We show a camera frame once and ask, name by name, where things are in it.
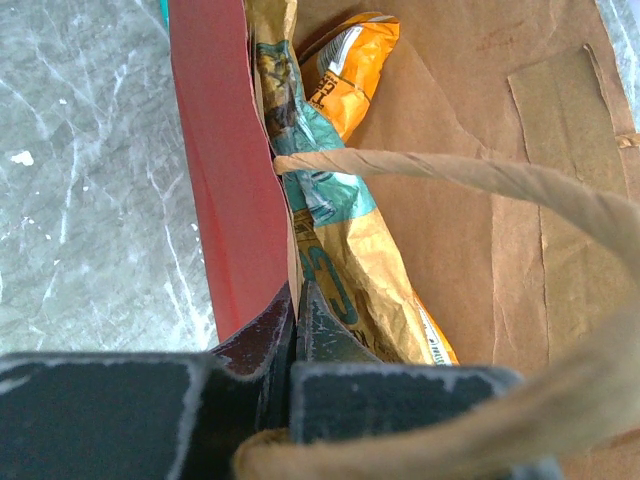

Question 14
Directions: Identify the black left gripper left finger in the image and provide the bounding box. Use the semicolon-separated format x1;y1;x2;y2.
1;288;295;479

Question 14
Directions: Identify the large orange cracker bag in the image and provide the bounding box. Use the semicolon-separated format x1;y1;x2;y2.
302;12;458;365

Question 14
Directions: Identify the large gold brown snack bag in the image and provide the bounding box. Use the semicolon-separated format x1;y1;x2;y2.
245;1;436;364

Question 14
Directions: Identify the red brown paper bag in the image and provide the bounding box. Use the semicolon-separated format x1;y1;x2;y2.
168;1;639;479

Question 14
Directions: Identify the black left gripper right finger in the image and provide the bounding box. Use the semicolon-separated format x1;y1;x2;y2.
289;280;522;444

